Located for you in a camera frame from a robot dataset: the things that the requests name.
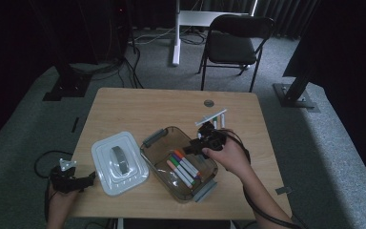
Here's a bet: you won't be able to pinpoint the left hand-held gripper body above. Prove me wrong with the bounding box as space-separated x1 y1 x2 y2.
50 157 84 194

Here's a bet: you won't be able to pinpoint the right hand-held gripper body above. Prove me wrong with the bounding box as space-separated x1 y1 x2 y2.
194 108 229 152

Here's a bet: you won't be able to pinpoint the purple capped marker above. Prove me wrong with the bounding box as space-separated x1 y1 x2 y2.
171 153 200 179

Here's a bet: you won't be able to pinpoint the white lid with grey handle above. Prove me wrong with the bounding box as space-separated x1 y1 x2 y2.
91 131 150 197

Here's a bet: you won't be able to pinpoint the light green capped marker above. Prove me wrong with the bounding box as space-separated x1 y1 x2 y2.
169 156 198 184

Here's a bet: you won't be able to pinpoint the peach capped marker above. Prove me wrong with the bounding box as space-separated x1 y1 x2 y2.
166 159 194 190

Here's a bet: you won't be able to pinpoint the clear brown storage container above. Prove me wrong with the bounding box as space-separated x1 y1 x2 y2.
139 125 219 203

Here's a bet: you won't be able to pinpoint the person's left hand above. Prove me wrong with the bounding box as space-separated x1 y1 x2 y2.
47 190 79 216

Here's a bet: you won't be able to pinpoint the person's right hand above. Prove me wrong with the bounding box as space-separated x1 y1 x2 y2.
201 130 253 179

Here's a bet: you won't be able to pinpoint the grey tape strip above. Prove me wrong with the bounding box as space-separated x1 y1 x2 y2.
274 186 293 196

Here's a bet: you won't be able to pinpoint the black metal stand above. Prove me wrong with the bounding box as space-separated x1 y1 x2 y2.
42 56 92 102

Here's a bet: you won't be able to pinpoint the black folding chair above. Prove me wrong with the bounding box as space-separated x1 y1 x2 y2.
197 13 276 94

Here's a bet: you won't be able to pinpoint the dark curtain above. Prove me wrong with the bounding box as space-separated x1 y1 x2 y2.
256 0 319 40

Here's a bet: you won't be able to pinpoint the dark computer tower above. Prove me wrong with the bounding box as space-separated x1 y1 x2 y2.
91 0 132 63

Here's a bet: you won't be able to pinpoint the left hand-held gripper cable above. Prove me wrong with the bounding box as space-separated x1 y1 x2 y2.
33 150 74 221

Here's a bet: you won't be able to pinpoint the hand-held gripper cable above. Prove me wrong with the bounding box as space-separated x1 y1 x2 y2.
33 150 74 221
223 128 301 229

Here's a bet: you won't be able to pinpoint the right hand-held gripper cable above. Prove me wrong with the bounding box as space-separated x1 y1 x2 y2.
223 128 301 229

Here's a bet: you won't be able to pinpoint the black stand with base plate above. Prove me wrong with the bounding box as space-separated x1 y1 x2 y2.
272 68 321 114

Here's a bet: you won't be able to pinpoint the white desk frame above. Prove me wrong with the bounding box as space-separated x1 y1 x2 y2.
171 0 259 68

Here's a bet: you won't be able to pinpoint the black floor cables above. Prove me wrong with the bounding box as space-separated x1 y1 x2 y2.
70 37 146 90

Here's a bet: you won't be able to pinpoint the white floor cable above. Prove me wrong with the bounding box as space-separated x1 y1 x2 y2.
127 26 176 46

